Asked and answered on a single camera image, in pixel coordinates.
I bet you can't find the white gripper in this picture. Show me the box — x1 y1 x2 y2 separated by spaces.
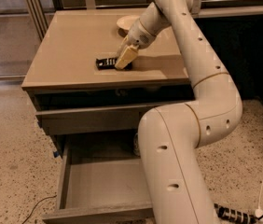
116 19 157 70

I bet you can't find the black rxbar chocolate wrapper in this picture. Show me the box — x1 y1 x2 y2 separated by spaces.
95 57 119 70

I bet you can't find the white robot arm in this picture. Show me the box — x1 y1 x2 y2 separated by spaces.
116 0 242 224

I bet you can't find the grey drawer cabinet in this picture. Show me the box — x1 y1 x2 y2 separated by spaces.
22 8 194 151

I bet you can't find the closed grey top drawer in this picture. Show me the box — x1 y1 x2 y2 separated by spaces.
35 100 188 136

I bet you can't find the white can in drawer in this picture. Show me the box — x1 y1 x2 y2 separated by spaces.
133 133 140 157

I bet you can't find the open grey middle drawer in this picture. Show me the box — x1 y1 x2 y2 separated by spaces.
42 132 155 224

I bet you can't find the white ceramic bowl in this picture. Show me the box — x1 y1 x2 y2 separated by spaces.
117 15 139 33

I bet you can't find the black power strip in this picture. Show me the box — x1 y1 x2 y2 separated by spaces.
215 203 256 224

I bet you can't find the black floor cable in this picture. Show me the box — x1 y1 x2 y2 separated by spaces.
21 195 58 224

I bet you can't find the white wall plug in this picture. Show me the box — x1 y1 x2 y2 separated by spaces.
255 208 263 222

